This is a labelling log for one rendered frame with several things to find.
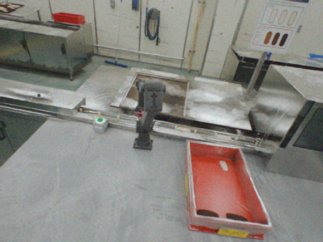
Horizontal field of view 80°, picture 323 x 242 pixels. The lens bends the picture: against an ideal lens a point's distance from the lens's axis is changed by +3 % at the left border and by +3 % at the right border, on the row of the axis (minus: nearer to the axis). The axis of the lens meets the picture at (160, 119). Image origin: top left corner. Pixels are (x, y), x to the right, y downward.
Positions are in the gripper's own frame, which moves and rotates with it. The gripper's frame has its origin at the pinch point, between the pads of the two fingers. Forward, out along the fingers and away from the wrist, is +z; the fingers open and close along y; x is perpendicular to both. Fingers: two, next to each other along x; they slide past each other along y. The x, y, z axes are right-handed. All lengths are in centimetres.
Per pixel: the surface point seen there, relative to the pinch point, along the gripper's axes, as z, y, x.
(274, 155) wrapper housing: -2, 20, 80
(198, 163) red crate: 10.3, 24.4, 41.2
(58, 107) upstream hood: -1, 7, -55
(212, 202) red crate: 11, 48, 48
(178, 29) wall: -19, -371, -8
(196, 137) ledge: 5.6, 5.5, 39.3
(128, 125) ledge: 4.9, 5.8, -7.4
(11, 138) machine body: 38, 6, -104
